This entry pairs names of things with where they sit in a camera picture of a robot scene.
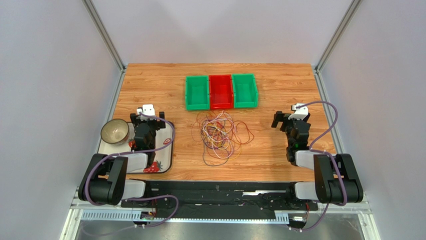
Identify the green plastic bin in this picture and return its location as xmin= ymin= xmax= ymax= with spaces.
xmin=231 ymin=73 xmax=259 ymax=109
xmin=185 ymin=75 xmax=210 ymax=111

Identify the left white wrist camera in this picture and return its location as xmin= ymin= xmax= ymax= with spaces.
xmin=136 ymin=104 xmax=156 ymax=116

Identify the strawberry print white tray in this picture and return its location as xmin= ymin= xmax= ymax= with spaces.
xmin=98 ymin=122 xmax=173 ymax=174

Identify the red plastic bin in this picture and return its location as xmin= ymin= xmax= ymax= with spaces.
xmin=208 ymin=74 xmax=234 ymax=110

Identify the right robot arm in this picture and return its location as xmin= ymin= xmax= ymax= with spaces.
xmin=271 ymin=111 xmax=364 ymax=205

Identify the right green plastic bin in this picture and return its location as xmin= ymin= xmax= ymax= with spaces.
xmin=231 ymin=73 xmax=259 ymax=109

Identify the yellow cable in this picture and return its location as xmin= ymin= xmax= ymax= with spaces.
xmin=204 ymin=121 xmax=243 ymax=161

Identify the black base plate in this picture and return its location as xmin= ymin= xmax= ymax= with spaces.
xmin=121 ymin=180 xmax=319 ymax=220

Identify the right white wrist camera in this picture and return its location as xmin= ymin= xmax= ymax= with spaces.
xmin=288 ymin=103 xmax=309 ymax=120

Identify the white cable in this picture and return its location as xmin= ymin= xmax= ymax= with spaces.
xmin=202 ymin=119 xmax=234 ymax=160

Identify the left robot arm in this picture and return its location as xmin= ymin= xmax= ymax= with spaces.
xmin=78 ymin=111 xmax=175 ymax=206

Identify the red cable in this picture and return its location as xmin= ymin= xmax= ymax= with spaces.
xmin=196 ymin=111 xmax=255 ymax=152

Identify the pink cable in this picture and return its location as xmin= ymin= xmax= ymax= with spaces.
xmin=191 ymin=110 xmax=238 ymax=151

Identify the aluminium frame rail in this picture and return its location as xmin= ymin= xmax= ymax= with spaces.
xmin=60 ymin=197 xmax=380 ymax=240

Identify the left green plastic bin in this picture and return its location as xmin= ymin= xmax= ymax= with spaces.
xmin=185 ymin=75 xmax=210 ymax=111

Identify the beige ceramic bowl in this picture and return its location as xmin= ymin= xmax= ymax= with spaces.
xmin=100 ymin=119 xmax=130 ymax=145

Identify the orange mug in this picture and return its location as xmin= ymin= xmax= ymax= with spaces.
xmin=128 ymin=139 xmax=136 ymax=149

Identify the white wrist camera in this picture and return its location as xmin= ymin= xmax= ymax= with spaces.
xmin=136 ymin=104 xmax=156 ymax=116
xmin=288 ymin=103 xmax=309 ymax=120

